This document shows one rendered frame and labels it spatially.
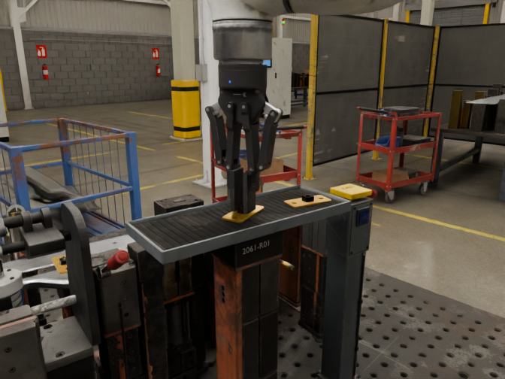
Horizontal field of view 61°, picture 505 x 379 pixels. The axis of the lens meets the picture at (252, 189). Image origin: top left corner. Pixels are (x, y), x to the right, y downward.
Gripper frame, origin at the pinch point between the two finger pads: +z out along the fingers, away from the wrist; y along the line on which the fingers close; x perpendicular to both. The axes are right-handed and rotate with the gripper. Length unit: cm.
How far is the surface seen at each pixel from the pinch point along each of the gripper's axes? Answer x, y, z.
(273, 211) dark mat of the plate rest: -3.5, -3.9, 4.1
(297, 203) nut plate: -8.8, -6.1, 3.8
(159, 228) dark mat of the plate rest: 11.9, 8.0, 4.2
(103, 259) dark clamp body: 12.1, 21.2, 12.4
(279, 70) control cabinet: -945, 445, -7
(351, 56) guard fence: -512, 135, -31
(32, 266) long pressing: 10.6, 44.5, 20.2
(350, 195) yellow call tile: -19.9, -12.6, 4.2
